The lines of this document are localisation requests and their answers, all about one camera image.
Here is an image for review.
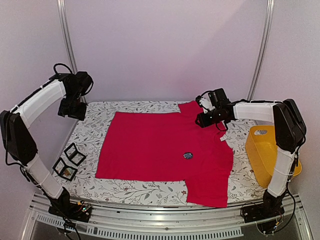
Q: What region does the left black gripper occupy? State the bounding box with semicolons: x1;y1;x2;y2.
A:
58;89;88;121

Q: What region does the brooch box with blue brooch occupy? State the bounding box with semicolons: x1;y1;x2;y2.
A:
63;142;87;167

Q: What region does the round blue painted brooch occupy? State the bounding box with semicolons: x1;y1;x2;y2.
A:
183;152;193;160

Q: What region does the brooch box with orange brooch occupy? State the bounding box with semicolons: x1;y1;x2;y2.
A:
52;157;78;182

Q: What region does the red polo shirt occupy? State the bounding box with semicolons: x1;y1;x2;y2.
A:
95;101;234;208

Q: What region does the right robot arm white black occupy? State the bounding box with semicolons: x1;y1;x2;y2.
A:
195;91;307;218

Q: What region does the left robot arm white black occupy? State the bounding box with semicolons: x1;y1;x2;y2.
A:
0;71;94;217

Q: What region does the white shirt neck label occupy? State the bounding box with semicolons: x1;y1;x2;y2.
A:
220;135;227;142

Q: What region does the floral patterned table mat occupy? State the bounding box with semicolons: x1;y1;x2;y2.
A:
52;101;265;207

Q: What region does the yellow plastic basket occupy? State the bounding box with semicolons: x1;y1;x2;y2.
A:
244;125;302;188

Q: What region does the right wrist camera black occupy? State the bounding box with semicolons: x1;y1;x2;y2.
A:
195;88;231;113

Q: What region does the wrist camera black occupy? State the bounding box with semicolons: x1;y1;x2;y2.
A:
75;71;94;97
195;88;231;113

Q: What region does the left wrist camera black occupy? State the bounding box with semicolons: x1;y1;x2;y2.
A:
75;71;94;97

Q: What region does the left black looped cable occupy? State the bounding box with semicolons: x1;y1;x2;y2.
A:
52;62;76;78

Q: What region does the left aluminium frame post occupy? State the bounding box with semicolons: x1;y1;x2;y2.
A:
56;0;78;72

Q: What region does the aluminium frame post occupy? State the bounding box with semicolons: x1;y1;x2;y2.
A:
56;0;78;72
246;0;275;101

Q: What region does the right aluminium frame post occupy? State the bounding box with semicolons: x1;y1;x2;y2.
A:
246;0;275;101

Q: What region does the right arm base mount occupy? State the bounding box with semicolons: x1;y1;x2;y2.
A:
240;200;285;223

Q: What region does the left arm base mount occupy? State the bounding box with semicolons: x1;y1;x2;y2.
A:
48;201;92;223

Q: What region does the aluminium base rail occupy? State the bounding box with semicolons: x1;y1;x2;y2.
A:
21;193;314;240

